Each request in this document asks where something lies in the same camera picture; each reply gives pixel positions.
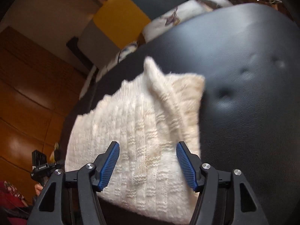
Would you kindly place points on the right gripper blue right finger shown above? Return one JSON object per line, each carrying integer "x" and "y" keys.
{"x": 224, "y": 197}

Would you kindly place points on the blue triangle pattern cushion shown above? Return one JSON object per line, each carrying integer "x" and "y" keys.
{"x": 128, "y": 49}

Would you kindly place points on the grey yellow blue armchair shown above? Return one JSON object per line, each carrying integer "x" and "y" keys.
{"x": 118, "y": 23}

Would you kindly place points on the pink floral clothing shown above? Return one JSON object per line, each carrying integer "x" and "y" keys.
{"x": 14, "y": 209}

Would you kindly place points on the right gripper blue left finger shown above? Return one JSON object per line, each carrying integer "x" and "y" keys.
{"x": 71, "y": 197}

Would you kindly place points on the person's left hand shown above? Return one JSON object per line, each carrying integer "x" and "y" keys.
{"x": 38, "y": 189}

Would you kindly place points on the cream knitted sweater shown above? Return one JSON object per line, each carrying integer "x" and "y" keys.
{"x": 147, "y": 116}

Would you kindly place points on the white deer print cushion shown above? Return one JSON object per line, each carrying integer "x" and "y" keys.
{"x": 174, "y": 17}

